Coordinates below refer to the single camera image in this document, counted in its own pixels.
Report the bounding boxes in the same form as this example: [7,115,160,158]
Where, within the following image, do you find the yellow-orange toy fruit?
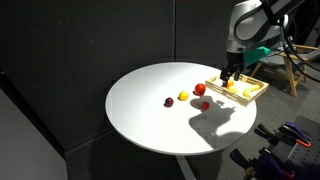
[178,91,189,101]

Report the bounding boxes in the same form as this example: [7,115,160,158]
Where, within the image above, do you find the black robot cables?
[263,0,320,84]

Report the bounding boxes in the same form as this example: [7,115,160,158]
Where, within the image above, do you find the small red toy fruit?
[201,101,210,110]

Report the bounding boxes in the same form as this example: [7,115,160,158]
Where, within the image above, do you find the pale yellow toy lemon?
[228,85,238,93]

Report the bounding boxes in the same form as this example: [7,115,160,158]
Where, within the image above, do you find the wooden chair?
[251,44,320,97]

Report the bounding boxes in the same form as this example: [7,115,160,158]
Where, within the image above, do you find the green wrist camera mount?
[243,46,271,63]

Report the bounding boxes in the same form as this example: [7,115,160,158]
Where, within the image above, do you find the wooden slatted tray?
[205,74,268,106]

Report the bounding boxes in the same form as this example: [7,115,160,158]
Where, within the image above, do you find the yellow toy banana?
[243,85,260,97]

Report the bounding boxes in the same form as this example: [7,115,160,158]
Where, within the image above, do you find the purple orange clamp upper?
[254,122,312,148]

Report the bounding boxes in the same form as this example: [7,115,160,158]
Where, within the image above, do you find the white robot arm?
[220,0,305,87]

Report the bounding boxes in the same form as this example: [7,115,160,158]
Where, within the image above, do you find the dark purple toy plum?
[165,97,174,107]

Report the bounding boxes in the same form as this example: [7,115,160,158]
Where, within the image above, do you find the perforated metal board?
[284,144,320,180]

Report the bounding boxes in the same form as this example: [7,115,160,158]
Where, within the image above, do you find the toy orange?
[226,79,234,88]

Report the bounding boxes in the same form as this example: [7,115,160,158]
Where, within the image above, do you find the purple orange clamp lower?
[230,148,296,180]

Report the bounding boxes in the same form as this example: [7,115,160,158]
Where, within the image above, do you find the large red toy tomato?
[194,83,206,96]

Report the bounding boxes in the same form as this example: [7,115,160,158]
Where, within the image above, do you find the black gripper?
[220,52,245,87]

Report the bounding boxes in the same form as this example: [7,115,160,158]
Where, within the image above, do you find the purple orange clamp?
[230,148,296,180]
[254,122,312,148]

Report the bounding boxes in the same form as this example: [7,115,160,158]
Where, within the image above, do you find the round white table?
[105,62,257,180]

